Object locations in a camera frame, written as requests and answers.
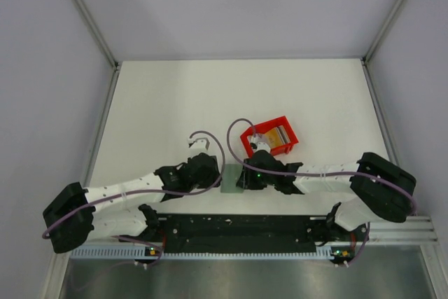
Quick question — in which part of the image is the red plastic bin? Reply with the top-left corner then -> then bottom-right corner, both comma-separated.
255,116 -> 299,156

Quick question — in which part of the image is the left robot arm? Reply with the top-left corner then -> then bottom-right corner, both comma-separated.
42,153 -> 223,253

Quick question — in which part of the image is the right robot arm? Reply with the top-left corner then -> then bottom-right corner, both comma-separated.
236,150 -> 417,240

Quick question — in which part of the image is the stack of credit cards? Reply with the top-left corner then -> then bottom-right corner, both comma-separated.
264,125 -> 291,148

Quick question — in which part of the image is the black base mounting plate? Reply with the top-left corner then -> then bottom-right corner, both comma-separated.
135,214 -> 367,254

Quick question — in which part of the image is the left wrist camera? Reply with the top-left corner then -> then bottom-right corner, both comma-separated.
188,137 -> 210,157

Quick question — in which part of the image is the grey slotted cable duct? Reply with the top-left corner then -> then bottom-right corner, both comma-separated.
71,245 -> 342,260

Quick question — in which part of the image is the aluminium front rail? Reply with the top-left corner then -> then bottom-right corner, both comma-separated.
368,216 -> 438,246

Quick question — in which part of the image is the right aluminium frame post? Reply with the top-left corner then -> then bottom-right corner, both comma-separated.
363,0 -> 408,65

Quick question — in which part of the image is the aluminium frame post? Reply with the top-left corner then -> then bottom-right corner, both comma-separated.
71,0 -> 119,69
363,0 -> 408,65

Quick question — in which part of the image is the left aluminium frame post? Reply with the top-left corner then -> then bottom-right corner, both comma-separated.
71,0 -> 119,69

